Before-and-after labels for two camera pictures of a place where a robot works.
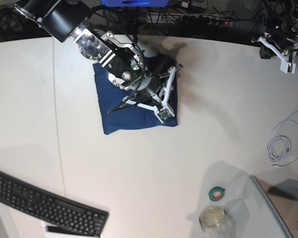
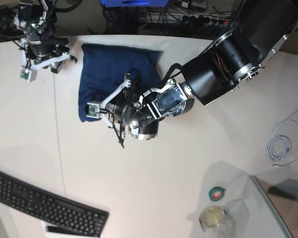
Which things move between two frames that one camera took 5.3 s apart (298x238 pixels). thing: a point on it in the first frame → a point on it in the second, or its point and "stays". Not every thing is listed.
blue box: x=135 y=3 stays
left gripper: x=155 y=78 → x=48 y=47
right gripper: x=285 y=38 → x=127 y=111
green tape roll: x=216 y=193 stays
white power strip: x=189 y=19 stays
